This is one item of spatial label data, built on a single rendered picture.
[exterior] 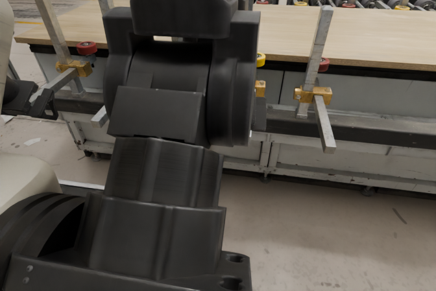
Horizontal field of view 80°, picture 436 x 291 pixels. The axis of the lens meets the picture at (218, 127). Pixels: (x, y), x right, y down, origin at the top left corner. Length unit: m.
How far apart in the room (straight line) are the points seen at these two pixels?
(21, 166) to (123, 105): 0.08
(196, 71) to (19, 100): 0.50
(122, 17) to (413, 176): 1.81
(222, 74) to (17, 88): 0.53
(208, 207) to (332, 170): 1.58
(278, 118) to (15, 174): 0.98
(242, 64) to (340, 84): 1.16
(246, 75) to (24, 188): 0.15
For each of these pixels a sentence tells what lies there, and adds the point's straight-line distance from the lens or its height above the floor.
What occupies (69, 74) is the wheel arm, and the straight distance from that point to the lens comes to 1.23.
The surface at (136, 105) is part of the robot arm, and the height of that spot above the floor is 1.26.
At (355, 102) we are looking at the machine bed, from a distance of 1.39.
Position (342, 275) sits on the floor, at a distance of 1.57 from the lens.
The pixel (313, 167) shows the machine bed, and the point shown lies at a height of 0.17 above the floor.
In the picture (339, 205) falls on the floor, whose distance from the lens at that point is 1.79.
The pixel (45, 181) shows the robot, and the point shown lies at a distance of 0.21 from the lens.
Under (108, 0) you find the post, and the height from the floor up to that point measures 1.12.
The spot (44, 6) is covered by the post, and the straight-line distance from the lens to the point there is 1.22.
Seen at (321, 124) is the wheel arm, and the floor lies 0.82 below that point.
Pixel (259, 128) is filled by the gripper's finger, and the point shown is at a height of 1.06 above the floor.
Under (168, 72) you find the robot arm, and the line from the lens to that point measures 0.18.
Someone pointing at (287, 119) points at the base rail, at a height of 0.70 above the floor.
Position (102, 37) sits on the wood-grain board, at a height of 0.90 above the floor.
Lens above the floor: 1.34
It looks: 39 degrees down
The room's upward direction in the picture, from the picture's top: straight up
